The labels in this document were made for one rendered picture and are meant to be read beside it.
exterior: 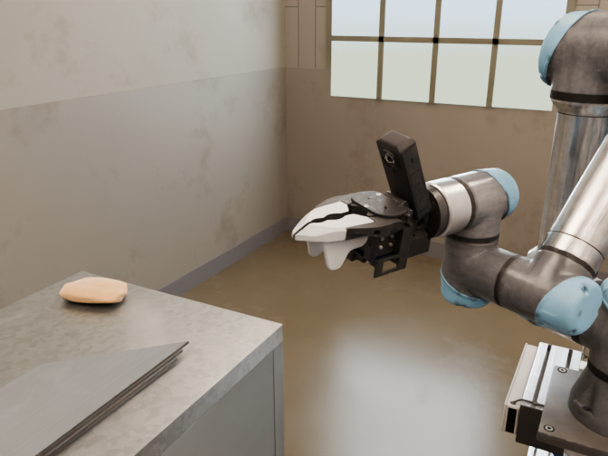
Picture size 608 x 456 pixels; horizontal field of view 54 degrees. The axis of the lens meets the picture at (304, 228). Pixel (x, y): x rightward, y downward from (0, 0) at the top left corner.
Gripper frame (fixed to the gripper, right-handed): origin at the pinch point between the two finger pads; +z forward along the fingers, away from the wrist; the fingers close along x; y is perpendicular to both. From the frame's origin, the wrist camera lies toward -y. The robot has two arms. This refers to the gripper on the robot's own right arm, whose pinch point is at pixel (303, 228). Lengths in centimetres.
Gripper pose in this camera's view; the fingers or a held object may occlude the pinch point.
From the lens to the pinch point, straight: 65.3
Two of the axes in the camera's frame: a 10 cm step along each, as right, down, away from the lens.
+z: -8.1, 2.0, -5.5
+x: -5.8, -4.0, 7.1
